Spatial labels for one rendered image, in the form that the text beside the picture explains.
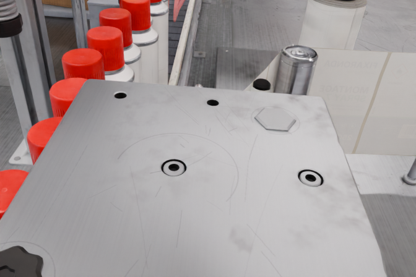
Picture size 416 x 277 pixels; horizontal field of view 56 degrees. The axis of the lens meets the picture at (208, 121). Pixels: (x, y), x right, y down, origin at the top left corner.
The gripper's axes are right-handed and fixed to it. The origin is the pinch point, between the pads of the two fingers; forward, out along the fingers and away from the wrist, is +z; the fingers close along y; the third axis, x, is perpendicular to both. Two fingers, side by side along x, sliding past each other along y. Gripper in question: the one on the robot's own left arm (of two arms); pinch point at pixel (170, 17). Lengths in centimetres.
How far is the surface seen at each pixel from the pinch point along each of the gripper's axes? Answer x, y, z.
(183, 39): -3.8, 3.3, 5.6
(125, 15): -40.8, 0.0, 13.7
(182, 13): 17.2, 0.9, -7.0
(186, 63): -4.0, 4.2, 10.6
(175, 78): -16.4, 3.5, 15.8
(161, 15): -27.1, 1.8, 8.9
